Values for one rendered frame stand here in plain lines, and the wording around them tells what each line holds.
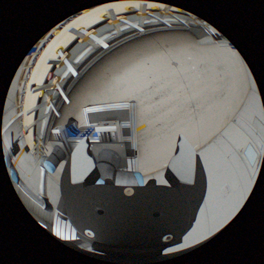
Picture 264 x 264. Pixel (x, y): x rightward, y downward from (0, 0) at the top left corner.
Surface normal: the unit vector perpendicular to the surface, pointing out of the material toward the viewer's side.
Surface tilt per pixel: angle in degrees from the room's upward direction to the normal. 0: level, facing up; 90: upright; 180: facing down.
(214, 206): 90
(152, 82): 0
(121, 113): 0
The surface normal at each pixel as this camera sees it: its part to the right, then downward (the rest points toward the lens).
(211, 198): -0.53, -0.75
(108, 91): -0.01, 0.47
